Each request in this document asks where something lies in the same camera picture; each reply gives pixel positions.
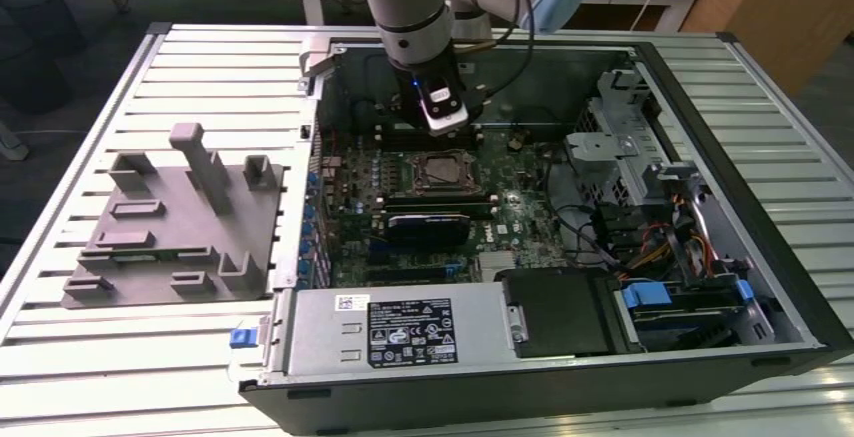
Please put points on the silver CPU chip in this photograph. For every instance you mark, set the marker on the silver CPU chip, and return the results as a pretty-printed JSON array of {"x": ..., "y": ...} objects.
[{"x": 446, "y": 169}]

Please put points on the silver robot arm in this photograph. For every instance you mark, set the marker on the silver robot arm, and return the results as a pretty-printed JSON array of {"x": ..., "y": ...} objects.
[{"x": 407, "y": 7}]

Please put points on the CPU socket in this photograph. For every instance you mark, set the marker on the CPU socket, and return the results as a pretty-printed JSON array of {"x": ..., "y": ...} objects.
[{"x": 413, "y": 184}]

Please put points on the black RAM slot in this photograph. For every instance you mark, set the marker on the black RAM slot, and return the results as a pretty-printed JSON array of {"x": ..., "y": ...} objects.
[
  {"x": 440, "y": 209},
  {"x": 440, "y": 204},
  {"x": 440, "y": 199},
  {"x": 397, "y": 127},
  {"x": 397, "y": 131},
  {"x": 397, "y": 140},
  {"x": 397, "y": 135},
  {"x": 480, "y": 215}
]

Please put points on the round coin battery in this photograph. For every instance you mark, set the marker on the round coin battery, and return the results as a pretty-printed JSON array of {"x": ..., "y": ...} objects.
[{"x": 515, "y": 143}]

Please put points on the small black graphics card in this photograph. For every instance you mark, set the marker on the small black graphics card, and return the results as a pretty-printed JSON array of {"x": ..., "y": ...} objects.
[{"x": 427, "y": 231}]

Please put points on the green motherboard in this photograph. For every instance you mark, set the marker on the green motherboard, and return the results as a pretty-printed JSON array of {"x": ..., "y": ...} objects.
[{"x": 527, "y": 222}]

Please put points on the silver metal drive cage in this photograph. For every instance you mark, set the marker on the silver metal drive cage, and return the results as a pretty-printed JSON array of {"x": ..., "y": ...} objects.
[{"x": 600, "y": 157}]

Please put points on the black expansion slot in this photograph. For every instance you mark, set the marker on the black expansion slot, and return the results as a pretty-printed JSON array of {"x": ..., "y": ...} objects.
[{"x": 407, "y": 275}]

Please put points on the silver chipset heatsink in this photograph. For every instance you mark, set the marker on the silver chipset heatsink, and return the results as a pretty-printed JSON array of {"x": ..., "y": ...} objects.
[{"x": 499, "y": 264}]

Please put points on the grey parts rack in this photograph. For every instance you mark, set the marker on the grey parts rack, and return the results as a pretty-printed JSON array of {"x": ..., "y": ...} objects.
[{"x": 180, "y": 237}]

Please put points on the silver power supply unit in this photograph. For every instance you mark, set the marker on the silver power supply unit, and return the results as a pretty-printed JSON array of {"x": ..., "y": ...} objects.
[{"x": 320, "y": 327}]

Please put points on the black plastic shroud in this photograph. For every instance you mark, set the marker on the black plastic shroud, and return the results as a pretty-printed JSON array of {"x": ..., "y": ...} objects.
[{"x": 560, "y": 312}]

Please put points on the hard disk in blue carrier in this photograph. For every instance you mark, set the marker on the hard disk in blue carrier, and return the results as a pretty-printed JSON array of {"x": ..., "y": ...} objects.
[{"x": 647, "y": 297}]

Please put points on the blue case latch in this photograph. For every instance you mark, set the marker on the blue case latch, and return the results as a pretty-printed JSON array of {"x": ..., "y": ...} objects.
[{"x": 241, "y": 338}]

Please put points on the black office chair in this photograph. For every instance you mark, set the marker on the black office chair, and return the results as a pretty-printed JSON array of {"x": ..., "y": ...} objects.
[{"x": 40, "y": 52}]

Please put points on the wooden cabinet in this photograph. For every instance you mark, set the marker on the wooden cabinet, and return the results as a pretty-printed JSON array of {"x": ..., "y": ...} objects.
[{"x": 780, "y": 17}]

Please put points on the black PC case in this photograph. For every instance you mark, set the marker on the black PC case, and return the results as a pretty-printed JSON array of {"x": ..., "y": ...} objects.
[{"x": 534, "y": 392}]

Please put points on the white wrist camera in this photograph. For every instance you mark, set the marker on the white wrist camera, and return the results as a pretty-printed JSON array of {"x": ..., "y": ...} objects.
[{"x": 446, "y": 107}]

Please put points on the grey plastic bracket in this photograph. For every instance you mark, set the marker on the grey plastic bracket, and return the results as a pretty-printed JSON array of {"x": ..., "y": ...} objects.
[{"x": 676, "y": 172}]

